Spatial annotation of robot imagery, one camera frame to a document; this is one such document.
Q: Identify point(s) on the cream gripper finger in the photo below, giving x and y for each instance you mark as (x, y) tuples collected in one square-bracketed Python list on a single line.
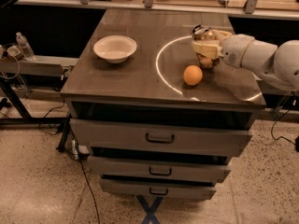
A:
[(222, 35), (208, 48)]

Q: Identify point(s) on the grey drawer cabinet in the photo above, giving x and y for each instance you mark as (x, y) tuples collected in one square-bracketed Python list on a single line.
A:
[(148, 87)]

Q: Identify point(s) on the middle grey drawer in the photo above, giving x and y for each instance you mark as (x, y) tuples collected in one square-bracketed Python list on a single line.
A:
[(159, 169)]

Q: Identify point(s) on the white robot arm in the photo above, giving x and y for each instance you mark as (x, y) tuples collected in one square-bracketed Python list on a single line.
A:
[(275, 65)]

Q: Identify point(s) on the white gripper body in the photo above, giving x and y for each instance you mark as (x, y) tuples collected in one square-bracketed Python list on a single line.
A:
[(234, 50)]

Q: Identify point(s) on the blue tape cross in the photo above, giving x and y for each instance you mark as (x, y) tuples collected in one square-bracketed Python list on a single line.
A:
[(150, 209)]

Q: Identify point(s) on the bottom grey drawer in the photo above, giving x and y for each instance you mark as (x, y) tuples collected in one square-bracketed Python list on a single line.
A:
[(157, 189)]

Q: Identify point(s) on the grey drawer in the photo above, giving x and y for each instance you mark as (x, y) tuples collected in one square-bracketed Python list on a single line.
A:
[(159, 138), (157, 189), (159, 169)]

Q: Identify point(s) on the white paper bowl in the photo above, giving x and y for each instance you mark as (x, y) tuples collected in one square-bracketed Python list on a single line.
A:
[(115, 48)]

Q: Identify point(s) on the orange fruit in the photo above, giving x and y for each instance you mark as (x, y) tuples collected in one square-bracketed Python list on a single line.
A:
[(192, 75)]

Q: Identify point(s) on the clear plastic water bottle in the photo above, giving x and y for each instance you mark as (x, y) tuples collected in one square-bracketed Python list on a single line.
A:
[(25, 47)]

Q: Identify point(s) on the grey side bench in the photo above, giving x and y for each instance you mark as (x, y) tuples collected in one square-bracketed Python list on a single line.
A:
[(47, 66)]

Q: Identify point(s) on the top grey drawer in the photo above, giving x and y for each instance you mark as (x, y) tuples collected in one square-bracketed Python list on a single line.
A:
[(159, 138)]

